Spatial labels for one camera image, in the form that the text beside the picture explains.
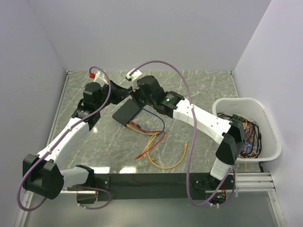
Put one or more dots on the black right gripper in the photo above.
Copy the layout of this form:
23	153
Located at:
135	94

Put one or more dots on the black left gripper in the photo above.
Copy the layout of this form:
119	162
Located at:
120	92

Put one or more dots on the black network switch box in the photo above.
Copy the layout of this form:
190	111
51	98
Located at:
126	112

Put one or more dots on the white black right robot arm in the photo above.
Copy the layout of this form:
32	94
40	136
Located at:
230	136

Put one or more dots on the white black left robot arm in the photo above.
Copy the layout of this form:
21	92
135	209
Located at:
41	173

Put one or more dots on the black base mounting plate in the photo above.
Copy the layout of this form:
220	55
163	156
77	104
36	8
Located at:
155	186

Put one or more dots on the white plastic basket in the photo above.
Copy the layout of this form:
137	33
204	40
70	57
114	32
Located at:
262	141

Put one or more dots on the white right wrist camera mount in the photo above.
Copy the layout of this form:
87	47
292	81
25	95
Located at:
133	76

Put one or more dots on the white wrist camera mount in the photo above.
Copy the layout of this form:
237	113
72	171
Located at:
133	76
98	77

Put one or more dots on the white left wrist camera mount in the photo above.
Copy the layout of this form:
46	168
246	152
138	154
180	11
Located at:
98	77

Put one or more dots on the aluminium front frame rail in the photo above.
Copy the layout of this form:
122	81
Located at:
253	182

